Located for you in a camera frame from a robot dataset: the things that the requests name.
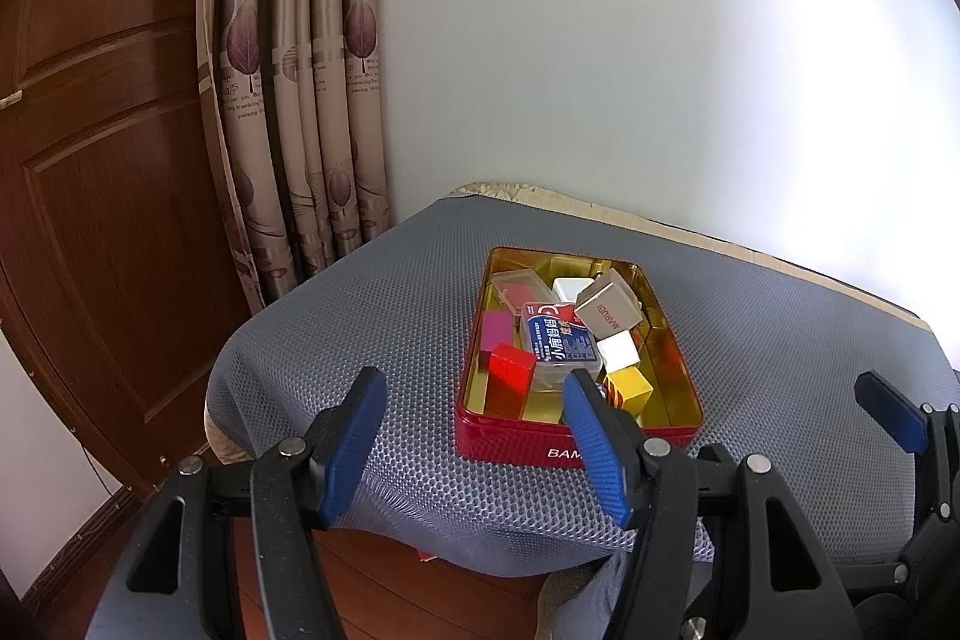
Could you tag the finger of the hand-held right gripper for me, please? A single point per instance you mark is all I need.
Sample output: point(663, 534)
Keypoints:
point(892, 411)
point(930, 587)

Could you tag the plain white cube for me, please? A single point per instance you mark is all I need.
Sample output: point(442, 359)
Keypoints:
point(619, 349)

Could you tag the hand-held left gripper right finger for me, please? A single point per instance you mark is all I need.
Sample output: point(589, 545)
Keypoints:
point(596, 452)

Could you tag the grey mesh mat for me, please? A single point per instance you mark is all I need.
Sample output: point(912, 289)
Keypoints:
point(360, 325)

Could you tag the grey cloth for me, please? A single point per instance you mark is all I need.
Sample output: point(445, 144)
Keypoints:
point(592, 602)

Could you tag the clear card box blue label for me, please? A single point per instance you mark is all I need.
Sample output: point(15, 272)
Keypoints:
point(559, 340)

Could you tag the white patterned cube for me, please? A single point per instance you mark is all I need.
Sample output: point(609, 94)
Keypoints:
point(574, 289)

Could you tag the red block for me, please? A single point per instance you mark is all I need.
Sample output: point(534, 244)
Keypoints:
point(514, 362)

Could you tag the yellow cube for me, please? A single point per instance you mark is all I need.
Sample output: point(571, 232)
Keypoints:
point(634, 385)

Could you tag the red tin box gold interior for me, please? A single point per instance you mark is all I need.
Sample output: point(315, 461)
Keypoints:
point(510, 441)

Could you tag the clear plastic case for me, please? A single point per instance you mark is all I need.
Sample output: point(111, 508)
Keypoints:
point(517, 291)

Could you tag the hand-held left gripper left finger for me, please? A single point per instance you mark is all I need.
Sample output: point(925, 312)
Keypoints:
point(352, 445)

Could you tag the brown cardboard box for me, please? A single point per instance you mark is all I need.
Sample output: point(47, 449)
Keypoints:
point(611, 302)

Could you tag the gold rectangular box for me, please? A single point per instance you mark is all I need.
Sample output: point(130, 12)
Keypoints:
point(570, 267)

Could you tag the beige leaf-print curtain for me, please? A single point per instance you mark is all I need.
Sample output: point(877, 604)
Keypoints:
point(322, 85)

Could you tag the brown wooden door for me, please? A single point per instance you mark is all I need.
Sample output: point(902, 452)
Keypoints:
point(97, 197)

